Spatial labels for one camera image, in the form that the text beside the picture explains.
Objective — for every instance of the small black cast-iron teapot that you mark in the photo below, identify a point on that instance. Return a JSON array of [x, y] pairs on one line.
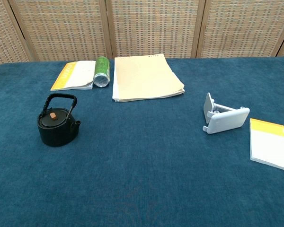
[[58, 132]]

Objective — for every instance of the beige paper stack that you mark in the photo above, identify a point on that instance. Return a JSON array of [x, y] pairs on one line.
[[144, 78]]

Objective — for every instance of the blue table cloth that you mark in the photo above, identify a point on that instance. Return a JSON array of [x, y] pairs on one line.
[[142, 165]]

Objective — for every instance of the green drink can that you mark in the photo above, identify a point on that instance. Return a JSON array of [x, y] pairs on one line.
[[101, 71]]

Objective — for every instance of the yellow and white booklet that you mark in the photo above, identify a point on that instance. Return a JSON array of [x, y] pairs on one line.
[[272, 144], [75, 75]]

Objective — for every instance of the woven folding screen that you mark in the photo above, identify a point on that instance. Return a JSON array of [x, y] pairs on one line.
[[142, 28]]

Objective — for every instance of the white folding phone stand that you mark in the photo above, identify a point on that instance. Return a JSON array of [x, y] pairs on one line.
[[227, 120]]

